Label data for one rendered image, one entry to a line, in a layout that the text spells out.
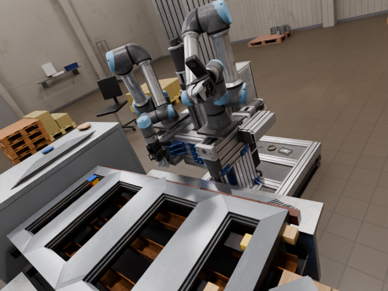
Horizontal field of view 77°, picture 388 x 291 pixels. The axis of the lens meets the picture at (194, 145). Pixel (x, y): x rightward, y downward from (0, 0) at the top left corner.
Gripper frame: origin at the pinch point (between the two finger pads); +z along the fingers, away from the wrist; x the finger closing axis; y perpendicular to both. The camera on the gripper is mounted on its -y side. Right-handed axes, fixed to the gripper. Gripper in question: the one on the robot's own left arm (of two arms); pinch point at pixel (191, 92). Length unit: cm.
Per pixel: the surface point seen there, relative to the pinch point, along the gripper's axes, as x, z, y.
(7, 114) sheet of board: 873, -464, -40
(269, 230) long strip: -8, 9, 61
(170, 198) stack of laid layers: 47, -13, 55
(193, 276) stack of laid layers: 21, 29, 60
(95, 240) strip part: 78, 18, 49
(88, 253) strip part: 77, 25, 49
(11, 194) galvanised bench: 151, -1, 20
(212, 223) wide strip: 17, 6, 58
